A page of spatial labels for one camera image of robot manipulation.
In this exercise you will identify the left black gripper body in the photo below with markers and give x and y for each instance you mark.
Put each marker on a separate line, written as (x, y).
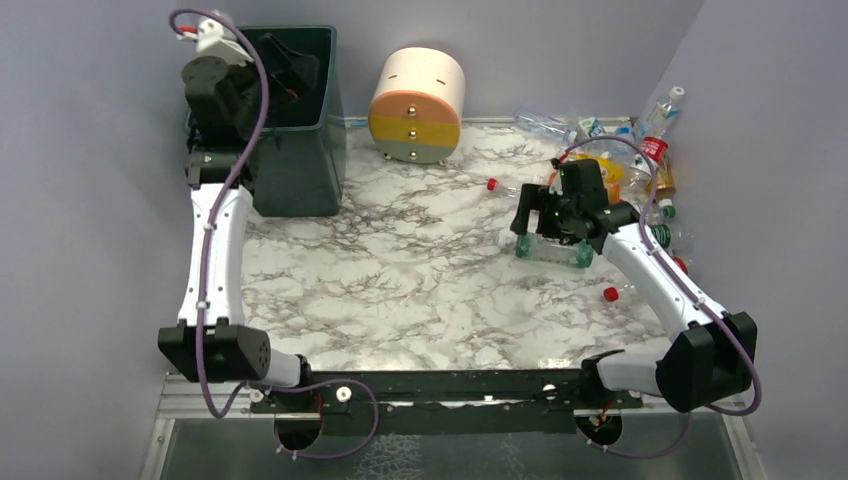
(285, 72)

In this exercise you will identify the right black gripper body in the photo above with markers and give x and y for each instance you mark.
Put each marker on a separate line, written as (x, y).
(542, 206)

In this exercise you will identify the red cap labelled bottle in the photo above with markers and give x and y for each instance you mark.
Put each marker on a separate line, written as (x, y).
(505, 188)

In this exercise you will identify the green label clear bottle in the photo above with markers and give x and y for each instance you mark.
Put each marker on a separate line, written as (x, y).
(534, 247)

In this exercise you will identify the orange drink bottle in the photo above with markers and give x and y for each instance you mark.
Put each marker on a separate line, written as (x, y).
(613, 189)

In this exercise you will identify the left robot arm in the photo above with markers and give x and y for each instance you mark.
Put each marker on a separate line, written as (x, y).
(211, 342)

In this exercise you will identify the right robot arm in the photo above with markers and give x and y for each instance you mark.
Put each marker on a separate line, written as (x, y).
(712, 351)

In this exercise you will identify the dark green plastic bin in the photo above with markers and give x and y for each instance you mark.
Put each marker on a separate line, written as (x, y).
(297, 168)

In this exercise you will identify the yellow drink bottle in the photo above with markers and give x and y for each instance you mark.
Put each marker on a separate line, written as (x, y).
(612, 171)

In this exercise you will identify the clear bottle at back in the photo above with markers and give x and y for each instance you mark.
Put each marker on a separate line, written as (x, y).
(553, 129)

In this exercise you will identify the blue cap clear bottle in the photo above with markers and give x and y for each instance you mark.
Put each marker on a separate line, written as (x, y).
(622, 146)

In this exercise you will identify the green label water bottle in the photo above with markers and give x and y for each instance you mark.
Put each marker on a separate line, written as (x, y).
(659, 212)

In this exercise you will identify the amber tea bottle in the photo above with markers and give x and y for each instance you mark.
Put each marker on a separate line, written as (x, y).
(666, 186)

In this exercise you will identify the loose red bottle cap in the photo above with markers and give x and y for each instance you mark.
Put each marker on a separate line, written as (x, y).
(611, 294)

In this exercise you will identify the red label clear bottle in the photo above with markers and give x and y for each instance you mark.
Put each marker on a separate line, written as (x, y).
(653, 147)

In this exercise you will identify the round pastel drawer cabinet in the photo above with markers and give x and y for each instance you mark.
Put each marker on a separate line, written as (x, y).
(417, 107)

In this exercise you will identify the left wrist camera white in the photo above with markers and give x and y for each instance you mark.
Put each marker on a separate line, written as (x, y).
(214, 40)

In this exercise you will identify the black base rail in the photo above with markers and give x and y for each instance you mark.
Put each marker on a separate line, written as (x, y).
(427, 421)

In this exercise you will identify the aluminium frame rail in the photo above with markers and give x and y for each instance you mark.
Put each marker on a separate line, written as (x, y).
(199, 396)

